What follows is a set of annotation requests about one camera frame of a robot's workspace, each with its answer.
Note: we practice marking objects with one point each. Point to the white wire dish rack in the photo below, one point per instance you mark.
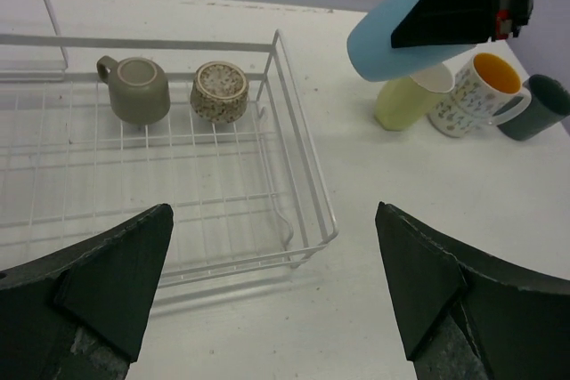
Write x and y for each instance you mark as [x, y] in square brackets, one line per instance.
[246, 197]

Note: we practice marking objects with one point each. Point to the white wire plate rack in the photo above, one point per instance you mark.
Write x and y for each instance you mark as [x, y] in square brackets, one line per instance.
[26, 28]

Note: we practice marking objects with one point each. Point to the white patterned orange-inside mug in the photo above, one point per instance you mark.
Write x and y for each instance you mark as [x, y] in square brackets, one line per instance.
[487, 91]

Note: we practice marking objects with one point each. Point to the pale yellow mug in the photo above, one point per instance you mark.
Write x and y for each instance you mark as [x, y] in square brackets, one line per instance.
[403, 101]

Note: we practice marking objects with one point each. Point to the speckled beige small cup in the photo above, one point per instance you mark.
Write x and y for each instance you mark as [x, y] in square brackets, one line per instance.
[219, 92]

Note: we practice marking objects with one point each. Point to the grey small cup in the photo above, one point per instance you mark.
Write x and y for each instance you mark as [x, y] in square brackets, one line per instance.
[138, 89]

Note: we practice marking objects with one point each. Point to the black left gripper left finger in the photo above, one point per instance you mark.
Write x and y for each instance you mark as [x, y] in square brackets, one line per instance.
[81, 312]

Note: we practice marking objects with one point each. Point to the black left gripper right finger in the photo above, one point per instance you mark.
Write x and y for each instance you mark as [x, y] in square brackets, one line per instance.
[464, 314]

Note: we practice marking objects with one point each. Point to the dark teal wave mug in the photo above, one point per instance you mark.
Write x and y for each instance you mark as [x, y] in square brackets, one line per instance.
[549, 105]

